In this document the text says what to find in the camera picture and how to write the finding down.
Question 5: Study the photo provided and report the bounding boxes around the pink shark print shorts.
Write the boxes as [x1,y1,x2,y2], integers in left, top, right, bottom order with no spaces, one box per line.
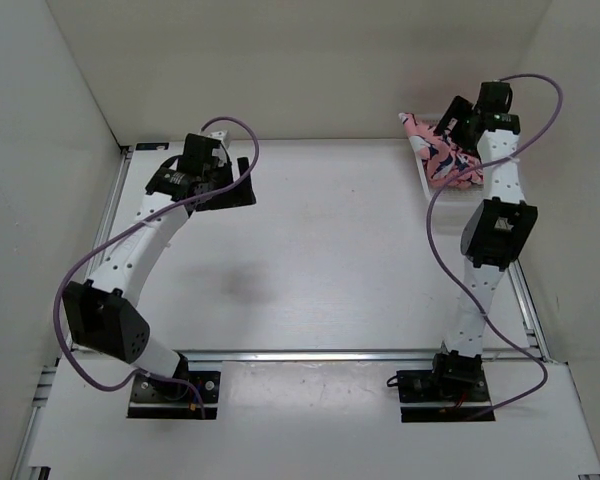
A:
[399,112,480,189]

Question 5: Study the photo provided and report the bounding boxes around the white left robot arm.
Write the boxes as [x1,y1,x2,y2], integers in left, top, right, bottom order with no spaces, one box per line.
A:
[62,131,256,400]

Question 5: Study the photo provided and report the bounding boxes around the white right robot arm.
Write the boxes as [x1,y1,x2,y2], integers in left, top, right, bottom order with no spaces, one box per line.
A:
[429,87,538,400]

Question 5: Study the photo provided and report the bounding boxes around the white perforated plastic basket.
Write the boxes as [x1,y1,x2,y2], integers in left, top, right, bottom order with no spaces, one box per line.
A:
[413,114,484,211]

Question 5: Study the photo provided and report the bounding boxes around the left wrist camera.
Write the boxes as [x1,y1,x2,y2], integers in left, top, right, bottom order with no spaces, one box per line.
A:
[207,130,231,149]

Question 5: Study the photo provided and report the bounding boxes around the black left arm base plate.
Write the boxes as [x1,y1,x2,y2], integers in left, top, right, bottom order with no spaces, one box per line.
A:
[127,370,221,420]

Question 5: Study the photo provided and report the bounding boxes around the aluminium front frame rail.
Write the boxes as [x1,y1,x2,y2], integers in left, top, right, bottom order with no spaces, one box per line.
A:
[59,349,546,367]

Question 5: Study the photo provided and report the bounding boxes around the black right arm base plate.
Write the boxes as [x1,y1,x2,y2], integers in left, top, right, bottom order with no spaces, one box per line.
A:
[386,351,495,424]

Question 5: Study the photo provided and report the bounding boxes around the aluminium left frame rail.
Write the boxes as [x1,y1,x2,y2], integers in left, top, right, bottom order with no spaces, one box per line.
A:
[10,146,133,479]

